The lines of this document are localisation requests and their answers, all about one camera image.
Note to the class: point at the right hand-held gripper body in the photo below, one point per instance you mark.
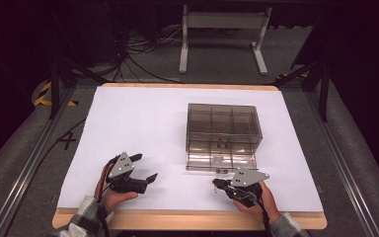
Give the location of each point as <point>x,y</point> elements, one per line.
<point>245,184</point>

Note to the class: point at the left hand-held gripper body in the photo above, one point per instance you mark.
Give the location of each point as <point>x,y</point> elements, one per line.
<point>122,171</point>

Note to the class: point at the transparent drawer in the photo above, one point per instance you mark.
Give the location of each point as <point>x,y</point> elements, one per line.
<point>220,161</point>

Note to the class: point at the smoky transparent drawer box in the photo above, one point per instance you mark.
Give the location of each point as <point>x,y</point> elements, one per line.
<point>223,121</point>

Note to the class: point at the person's left hand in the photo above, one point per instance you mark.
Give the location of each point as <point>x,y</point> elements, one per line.
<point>116,199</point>

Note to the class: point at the person's right hand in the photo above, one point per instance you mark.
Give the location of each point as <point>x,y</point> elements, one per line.
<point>265,207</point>

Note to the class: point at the white paper sheet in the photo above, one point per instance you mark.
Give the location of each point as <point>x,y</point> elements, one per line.
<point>138,118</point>

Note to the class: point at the black metal stand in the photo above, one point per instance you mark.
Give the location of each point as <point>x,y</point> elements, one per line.
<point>324,92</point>
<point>54,89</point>

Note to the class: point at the yellow and black floor tape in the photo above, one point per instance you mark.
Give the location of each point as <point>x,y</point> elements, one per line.
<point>42,98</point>

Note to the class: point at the white metal stand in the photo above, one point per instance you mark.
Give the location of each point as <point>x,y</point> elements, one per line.
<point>223,21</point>

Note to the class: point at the aluminium floor rail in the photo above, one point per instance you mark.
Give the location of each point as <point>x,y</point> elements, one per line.
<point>342,164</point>
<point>29,164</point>

